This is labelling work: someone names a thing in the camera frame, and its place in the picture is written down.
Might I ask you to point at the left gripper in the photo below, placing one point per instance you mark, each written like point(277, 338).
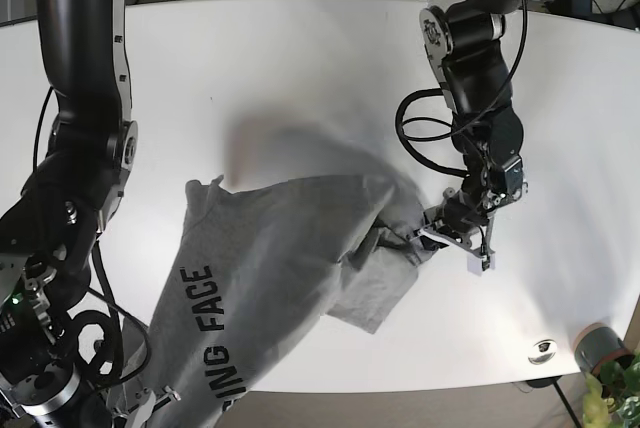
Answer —
point(472, 207)

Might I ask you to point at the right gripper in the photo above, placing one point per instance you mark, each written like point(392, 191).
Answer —
point(51, 361)

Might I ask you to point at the grey T-shirt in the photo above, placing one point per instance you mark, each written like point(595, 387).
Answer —
point(256, 270)

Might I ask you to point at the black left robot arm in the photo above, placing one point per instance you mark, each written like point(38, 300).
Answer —
point(462, 40)

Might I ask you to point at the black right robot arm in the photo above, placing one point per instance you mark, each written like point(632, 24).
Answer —
point(75, 188)

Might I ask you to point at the silver table grommet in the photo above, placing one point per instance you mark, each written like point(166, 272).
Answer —
point(542, 352)

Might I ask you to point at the grey plant pot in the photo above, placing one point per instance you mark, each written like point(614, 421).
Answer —
point(598, 344)

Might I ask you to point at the green potted plant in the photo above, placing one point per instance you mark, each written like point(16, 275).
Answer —
point(612, 398)

